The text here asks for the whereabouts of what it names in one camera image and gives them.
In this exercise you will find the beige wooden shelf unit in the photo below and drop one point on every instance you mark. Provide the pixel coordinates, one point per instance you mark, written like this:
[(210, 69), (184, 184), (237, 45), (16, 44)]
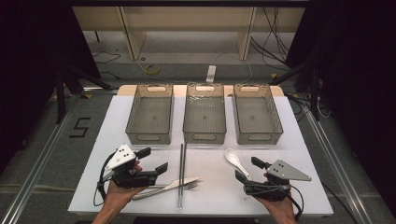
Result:
[(186, 21)]

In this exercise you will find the aluminium floor rail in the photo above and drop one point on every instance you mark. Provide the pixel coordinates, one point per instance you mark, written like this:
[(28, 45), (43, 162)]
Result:
[(37, 171), (339, 171)]

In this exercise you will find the white ceramic spoon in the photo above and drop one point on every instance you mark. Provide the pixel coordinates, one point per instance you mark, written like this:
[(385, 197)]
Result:
[(233, 157)]

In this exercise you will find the black metal stand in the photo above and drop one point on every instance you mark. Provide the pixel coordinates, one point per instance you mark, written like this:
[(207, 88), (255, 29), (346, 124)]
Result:
[(60, 93), (314, 93)]

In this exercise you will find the person's right hand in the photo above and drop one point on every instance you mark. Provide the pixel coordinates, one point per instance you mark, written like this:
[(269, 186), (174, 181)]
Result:
[(280, 208)]

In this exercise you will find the black curtain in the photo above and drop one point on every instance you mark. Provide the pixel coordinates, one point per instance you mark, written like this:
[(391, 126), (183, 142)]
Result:
[(28, 62), (358, 77)]

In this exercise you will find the silver table knife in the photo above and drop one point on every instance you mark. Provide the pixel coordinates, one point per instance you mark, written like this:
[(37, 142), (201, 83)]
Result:
[(174, 185)]

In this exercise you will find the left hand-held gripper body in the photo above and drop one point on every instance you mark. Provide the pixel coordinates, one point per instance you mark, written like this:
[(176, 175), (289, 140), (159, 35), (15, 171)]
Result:
[(124, 179)]

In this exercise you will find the white power strip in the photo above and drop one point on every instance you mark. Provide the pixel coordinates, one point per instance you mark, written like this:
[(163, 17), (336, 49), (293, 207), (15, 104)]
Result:
[(211, 73)]

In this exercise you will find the metal chopstick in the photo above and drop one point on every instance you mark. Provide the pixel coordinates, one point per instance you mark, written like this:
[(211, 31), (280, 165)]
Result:
[(180, 174), (184, 161)]

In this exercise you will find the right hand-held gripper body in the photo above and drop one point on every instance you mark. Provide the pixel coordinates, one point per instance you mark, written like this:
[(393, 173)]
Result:
[(274, 189)]

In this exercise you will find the person's left hand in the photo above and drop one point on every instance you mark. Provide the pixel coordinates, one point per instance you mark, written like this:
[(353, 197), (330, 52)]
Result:
[(120, 194)]

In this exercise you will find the grey mesh basket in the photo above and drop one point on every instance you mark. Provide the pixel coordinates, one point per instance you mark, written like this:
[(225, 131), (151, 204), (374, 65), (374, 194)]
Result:
[(257, 118), (151, 118), (204, 119)]

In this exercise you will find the white table cover sheet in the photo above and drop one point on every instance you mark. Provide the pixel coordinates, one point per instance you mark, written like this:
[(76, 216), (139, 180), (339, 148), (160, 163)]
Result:
[(211, 199)]

